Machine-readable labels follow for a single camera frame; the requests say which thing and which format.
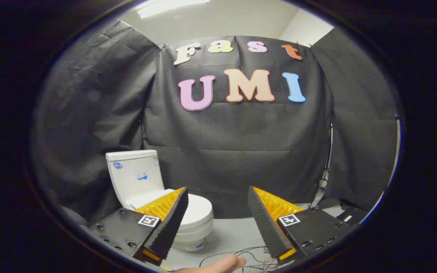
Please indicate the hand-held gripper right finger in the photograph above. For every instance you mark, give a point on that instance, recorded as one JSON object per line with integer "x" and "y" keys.
{"x": 266, "y": 227}

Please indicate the black backdrop cloth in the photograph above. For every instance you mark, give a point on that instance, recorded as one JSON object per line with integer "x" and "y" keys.
{"x": 241, "y": 144}

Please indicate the white toilet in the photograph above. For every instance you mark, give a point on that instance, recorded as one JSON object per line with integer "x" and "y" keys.
{"x": 135, "y": 178}

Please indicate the black box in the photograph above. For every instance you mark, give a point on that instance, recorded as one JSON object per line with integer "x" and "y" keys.
{"x": 351, "y": 217}

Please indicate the ceiling light panel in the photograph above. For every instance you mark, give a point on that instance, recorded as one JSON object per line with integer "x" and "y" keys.
{"x": 165, "y": 7}

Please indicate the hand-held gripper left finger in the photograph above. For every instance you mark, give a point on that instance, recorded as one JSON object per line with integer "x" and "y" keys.
{"x": 171, "y": 227}

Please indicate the white toilet lid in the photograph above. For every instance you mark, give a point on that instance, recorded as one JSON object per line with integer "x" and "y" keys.
{"x": 200, "y": 209}

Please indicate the thin stand pole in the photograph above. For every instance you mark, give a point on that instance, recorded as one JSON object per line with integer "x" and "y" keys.
{"x": 330, "y": 144}

